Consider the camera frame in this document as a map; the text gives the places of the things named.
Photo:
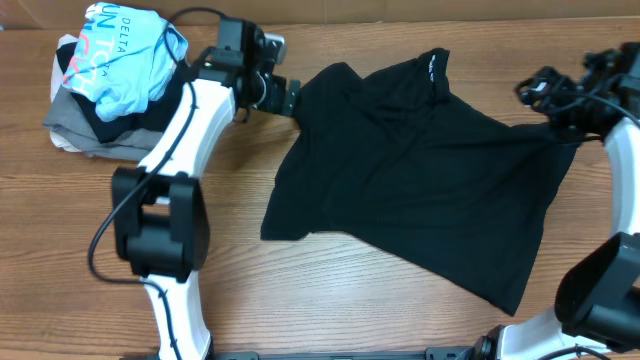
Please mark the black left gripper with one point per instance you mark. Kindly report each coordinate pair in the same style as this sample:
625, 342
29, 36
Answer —
275, 103

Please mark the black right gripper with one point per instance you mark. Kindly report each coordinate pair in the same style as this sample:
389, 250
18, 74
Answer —
536, 93

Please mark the black t-shirt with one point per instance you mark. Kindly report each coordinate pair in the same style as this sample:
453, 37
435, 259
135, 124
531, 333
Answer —
398, 161

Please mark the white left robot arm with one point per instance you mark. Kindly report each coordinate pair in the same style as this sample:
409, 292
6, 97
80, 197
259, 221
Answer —
159, 217

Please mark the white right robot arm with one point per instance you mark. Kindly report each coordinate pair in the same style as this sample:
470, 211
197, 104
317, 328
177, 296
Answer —
596, 309

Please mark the black folded garment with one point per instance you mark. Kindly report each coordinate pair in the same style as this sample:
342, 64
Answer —
155, 117

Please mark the light blue printed t-shirt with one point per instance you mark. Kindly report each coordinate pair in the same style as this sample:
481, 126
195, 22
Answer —
124, 59

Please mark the grey folded garment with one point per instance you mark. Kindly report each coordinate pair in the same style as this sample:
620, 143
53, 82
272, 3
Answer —
69, 127

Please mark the white folded garment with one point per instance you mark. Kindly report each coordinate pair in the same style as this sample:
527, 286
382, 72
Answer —
56, 80

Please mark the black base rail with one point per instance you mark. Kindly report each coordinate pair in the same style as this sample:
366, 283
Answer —
350, 355

